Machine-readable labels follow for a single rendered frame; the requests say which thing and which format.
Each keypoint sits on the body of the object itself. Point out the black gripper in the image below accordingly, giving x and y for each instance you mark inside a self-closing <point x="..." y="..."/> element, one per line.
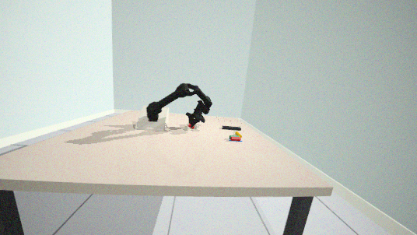
<point x="194" y="118"/>

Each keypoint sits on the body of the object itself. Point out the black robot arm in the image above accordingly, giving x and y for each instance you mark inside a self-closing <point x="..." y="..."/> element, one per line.
<point x="181" y="91"/>

